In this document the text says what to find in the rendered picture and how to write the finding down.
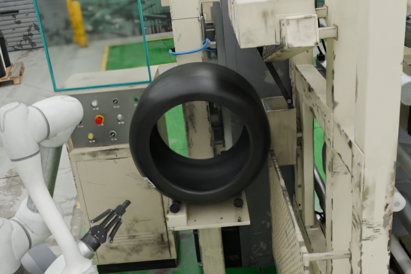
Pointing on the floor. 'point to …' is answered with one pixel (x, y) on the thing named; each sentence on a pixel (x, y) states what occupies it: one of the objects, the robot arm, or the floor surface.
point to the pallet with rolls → (16, 74)
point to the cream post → (192, 17)
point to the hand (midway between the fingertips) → (123, 207)
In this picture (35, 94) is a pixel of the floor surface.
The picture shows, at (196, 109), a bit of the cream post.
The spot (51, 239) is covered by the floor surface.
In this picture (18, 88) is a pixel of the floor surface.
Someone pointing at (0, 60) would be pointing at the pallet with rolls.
